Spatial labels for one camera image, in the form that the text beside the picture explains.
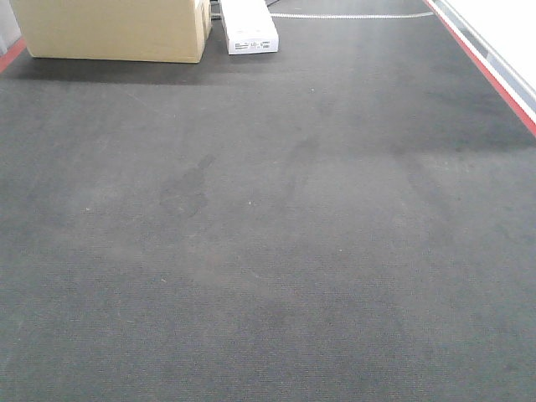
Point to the long white product box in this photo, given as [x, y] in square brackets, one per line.
[248, 27]

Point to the large open cardboard box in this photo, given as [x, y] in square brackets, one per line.
[166, 31]

